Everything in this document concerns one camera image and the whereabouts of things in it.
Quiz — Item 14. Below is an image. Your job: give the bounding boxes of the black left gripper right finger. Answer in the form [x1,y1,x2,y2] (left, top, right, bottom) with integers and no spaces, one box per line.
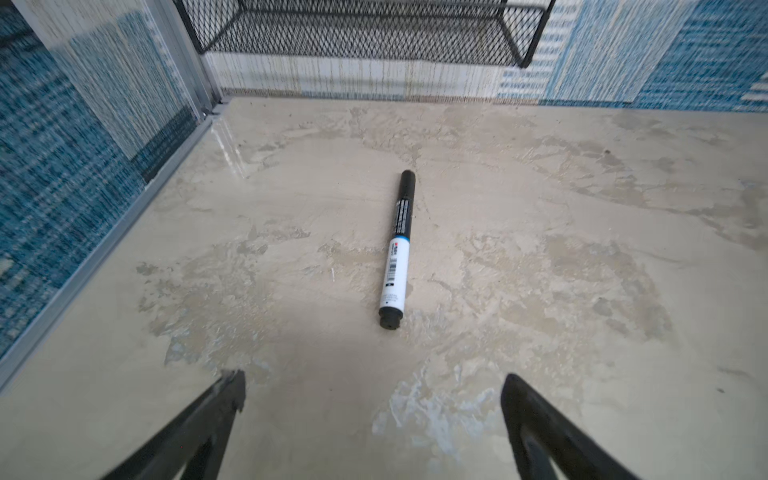
[500,374,636,479]

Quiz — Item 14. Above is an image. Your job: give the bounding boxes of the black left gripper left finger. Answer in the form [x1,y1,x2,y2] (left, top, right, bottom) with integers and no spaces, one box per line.
[104,370,246,479]

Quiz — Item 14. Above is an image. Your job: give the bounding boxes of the black and white marker pen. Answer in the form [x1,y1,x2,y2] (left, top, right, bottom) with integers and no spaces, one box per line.
[378,170,416,330]

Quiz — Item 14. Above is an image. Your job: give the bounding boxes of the black mesh wire shelf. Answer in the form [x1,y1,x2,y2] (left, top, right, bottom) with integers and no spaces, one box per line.
[174,0,555,68]

